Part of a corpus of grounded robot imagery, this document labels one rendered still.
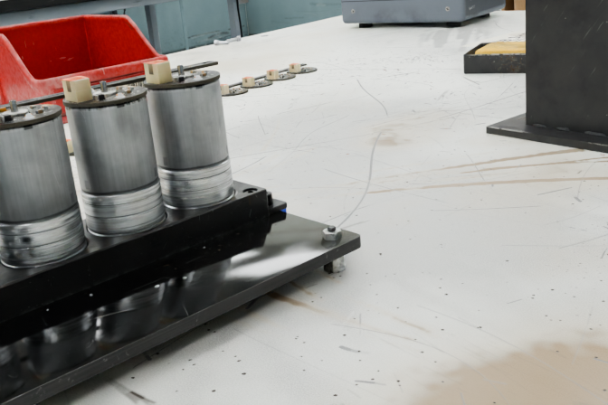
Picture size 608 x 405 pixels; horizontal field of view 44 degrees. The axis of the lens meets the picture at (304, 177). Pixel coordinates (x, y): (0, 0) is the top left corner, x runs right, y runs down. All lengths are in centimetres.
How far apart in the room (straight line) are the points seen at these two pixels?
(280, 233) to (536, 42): 18
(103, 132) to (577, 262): 15
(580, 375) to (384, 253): 9
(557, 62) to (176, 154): 20
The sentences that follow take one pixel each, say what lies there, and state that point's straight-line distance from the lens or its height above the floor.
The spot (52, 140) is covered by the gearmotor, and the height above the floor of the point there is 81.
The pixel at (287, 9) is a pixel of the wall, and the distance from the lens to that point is 628.
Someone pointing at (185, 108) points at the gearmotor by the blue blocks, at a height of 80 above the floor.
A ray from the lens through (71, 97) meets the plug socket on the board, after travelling 23.
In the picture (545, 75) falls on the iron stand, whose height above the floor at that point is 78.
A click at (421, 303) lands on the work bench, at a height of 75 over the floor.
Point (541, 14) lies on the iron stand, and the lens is 38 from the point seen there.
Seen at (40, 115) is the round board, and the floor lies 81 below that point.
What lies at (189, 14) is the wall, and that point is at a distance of 615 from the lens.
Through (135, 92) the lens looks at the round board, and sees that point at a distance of 23.
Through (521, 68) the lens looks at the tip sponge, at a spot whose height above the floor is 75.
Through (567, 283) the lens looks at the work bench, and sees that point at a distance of 23.
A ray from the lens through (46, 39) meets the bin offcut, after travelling 64.
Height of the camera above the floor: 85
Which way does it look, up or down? 17 degrees down
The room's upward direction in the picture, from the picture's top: 5 degrees counter-clockwise
